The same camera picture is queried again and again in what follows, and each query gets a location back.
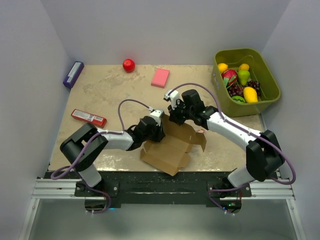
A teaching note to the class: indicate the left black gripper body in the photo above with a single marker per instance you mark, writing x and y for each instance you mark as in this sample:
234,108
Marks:
155,135

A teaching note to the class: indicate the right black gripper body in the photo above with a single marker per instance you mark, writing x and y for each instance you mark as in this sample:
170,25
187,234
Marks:
180,113

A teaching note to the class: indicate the brown cardboard box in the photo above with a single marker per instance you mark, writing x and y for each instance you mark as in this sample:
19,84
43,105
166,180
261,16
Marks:
172,153

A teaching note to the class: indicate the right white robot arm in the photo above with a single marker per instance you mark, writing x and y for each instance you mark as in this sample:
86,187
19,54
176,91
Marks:
261,148

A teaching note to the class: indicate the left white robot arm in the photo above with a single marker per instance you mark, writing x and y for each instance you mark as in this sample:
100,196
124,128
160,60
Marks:
83,147

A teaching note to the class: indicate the red rectangular box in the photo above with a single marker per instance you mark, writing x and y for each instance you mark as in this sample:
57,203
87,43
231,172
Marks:
96,120

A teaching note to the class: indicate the purple rectangular box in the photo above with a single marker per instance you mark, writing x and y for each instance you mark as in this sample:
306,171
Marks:
73,74

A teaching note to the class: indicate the pink sticky note pad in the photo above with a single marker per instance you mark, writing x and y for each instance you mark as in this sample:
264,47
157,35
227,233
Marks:
160,78

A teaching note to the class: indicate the green round toy fruit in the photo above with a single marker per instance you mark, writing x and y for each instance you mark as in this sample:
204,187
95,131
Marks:
238,99

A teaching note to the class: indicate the dark purple grapes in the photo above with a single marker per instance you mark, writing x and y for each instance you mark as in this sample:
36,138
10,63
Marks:
237,89

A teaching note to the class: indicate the red green dragon fruit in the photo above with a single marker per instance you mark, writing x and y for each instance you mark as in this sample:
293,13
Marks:
229,77

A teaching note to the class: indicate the yellow lemon left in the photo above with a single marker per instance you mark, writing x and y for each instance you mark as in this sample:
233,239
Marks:
222,67

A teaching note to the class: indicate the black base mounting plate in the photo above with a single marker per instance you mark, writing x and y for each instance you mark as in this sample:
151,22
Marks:
155,188

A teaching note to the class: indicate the yellow mango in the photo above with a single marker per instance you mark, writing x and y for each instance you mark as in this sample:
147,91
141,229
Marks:
250,95

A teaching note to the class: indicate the green pear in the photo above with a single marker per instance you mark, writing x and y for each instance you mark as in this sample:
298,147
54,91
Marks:
243,77

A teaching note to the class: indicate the orange fruit right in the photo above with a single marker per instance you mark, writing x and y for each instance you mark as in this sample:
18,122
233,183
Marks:
244,67

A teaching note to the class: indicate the red apple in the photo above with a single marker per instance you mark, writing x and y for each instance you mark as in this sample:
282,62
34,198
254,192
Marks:
128,65

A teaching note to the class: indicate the olive green plastic bin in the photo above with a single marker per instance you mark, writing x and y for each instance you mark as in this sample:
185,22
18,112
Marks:
259,71

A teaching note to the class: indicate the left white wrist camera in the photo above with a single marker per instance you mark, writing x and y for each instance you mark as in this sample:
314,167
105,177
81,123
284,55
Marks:
157,115

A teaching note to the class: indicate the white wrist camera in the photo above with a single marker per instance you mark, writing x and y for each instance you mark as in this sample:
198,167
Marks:
172,96
157,115

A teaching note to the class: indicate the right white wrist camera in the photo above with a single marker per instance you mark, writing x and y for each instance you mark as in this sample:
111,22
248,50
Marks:
172,96

